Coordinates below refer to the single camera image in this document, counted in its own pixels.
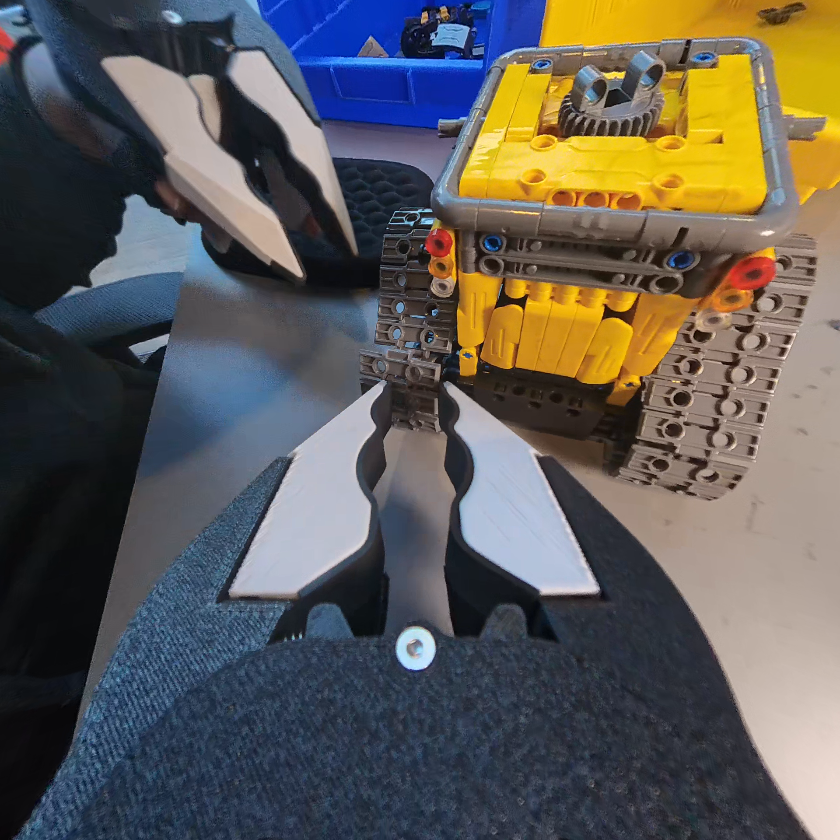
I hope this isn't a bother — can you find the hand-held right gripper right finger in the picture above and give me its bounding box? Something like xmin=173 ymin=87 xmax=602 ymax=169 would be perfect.
xmin=440 ymin=384 xmax=603 ymax=599

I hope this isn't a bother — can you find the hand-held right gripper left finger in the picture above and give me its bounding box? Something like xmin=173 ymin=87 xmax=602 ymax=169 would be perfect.
xmin=226 ymin=384 xmax=392 ymax=602

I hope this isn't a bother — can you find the blue storage bin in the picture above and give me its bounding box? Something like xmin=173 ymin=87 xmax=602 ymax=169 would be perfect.
xmin=256 ymin=0 xmax=547 ymax=130

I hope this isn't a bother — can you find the yellow toy brick bulldozer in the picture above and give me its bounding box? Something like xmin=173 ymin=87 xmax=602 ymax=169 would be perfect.
xmin=361 ymin=37 xmax=817 ymax=502

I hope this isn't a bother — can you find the yellow storage bin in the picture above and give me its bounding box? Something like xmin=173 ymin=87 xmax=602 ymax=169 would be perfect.
xmin=539 ymin=0 xmax=840 ymax=195

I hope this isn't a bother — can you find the black quilted wrist rest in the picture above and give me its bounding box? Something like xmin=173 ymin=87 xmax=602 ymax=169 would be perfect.
xmin=204 ymin=158 xmax=437 ymax=292

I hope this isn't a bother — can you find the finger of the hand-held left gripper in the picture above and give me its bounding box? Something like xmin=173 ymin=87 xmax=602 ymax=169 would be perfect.
xmin=226 ymin=50 xmax=359 ymax=258
xmin=101 ymin=56 xmax=308 ymax=284

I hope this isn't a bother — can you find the person's left hand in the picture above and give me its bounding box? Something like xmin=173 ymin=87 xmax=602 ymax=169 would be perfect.
xmin=155 ymin=178 xmax=235 ymax=253

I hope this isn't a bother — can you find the cluster of dark brick parts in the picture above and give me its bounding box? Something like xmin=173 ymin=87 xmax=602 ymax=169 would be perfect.
xmin=398 ymin=4 xmax=494 ymax=61

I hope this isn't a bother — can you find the grey toy track chain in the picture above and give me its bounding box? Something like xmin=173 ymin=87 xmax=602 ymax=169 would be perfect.
xmin=360 ymin=208 xmax=463 ymax=434
xmin=608 ymin=237 xmax=817 ymax=502

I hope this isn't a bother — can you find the person's left forearm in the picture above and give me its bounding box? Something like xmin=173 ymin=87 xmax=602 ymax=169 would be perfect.
xmin=0 ymin=53 xmax=165 ymax=316

